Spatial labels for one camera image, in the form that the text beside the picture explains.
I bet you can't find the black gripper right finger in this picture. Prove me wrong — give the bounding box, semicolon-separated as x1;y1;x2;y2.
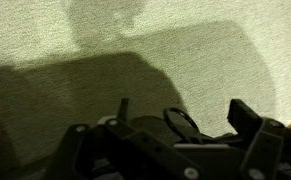
226;98;286;180

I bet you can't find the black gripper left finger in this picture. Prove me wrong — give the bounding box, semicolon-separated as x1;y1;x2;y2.
46;97;202;180

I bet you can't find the black zipper pull ring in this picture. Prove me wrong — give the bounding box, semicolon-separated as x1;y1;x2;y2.
163;106;201;144

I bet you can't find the cream carpet rug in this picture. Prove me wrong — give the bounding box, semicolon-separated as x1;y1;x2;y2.
0;0;291;180

